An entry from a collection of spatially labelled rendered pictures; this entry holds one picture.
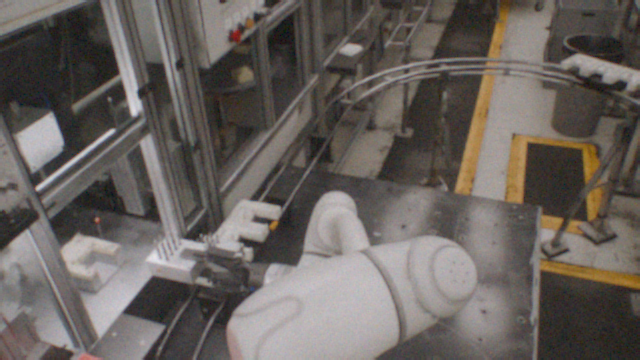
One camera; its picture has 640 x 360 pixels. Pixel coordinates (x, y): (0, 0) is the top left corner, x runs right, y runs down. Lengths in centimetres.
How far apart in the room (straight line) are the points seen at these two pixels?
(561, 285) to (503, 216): 85
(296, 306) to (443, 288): 18
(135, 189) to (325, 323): 119
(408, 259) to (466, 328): 104
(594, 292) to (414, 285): 228
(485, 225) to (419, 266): 141
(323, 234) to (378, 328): 59
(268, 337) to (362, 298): 12
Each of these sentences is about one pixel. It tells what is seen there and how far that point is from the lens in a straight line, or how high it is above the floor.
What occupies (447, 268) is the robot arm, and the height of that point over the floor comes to 151.
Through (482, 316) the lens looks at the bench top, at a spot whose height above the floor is 68.
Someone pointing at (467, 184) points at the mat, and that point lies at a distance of 342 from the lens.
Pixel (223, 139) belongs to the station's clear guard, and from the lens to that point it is 185.
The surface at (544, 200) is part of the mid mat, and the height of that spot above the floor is 1.
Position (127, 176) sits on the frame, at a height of 107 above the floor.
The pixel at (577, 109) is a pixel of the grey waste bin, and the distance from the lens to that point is 398.
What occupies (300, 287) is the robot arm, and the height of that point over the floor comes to 151.
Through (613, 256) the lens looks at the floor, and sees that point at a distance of 316.
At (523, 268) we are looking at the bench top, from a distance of 192.
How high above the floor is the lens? 198
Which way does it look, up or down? 35 degrees down
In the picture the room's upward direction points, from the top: 3 degrees counter-clockwise
